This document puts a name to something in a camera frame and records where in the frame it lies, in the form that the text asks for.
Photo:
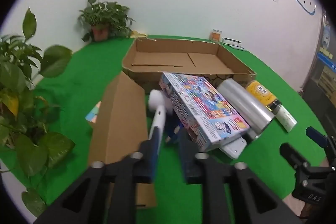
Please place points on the orange label glass jar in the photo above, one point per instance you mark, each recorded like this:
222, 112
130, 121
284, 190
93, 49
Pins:
215, 36

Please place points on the large leafy green plant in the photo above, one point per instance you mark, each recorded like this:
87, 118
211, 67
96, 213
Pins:
15, 77

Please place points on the glass door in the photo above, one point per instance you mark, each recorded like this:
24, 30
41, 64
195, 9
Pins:
320, 87

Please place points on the white plastic device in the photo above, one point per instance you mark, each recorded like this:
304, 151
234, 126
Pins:
233, 149

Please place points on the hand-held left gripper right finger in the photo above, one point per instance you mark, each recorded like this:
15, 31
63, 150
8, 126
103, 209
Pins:
189, 161

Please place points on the potted plant in terracotta pot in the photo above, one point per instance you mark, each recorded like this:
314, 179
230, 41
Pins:
102, 16

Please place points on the blue plastic object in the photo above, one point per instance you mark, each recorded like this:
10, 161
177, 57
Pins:
173, 129

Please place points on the white hair dryer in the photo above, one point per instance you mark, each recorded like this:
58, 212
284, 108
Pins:
157, 98

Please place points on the colourful printed toy box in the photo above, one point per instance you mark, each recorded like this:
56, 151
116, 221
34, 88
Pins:
204, 106

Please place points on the pastel puzzle cube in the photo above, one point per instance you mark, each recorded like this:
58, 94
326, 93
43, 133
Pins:
93, 115

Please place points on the small brown cardboard box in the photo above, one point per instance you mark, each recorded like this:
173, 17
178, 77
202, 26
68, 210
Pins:
118, 121

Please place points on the small flat white packet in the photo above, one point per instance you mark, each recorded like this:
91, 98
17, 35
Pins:
239, 48

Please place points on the large cardboard box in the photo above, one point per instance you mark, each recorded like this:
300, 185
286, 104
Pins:
157, 56

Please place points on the yellow label bottle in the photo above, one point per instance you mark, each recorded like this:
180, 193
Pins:
262, 92

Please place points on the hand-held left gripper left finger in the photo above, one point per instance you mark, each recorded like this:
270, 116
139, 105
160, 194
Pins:
155, 153

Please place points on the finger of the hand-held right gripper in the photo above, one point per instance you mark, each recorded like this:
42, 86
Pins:
291, 153
315, 134

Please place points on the crumpled yellow paper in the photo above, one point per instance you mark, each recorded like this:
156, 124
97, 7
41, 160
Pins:
139, 34

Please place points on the green felt mat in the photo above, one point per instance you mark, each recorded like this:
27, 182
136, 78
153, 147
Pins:
78, 77

